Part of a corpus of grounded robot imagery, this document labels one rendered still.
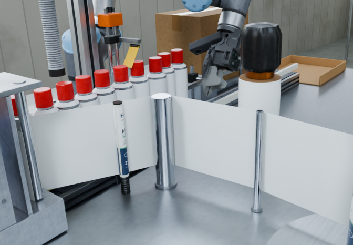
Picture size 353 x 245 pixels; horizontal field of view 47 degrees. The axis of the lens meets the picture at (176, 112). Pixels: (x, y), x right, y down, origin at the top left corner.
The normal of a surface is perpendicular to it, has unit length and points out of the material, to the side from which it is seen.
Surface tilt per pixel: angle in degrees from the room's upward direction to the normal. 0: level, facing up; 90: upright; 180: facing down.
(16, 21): 90
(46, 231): 90
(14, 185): 90
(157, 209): 0
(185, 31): 90
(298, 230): 0
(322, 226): 0
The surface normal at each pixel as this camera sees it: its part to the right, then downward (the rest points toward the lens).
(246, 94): -0.77, 0.25
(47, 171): 0.37, 0.30
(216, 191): -0.04, -0.94
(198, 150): -0.58, 0.30
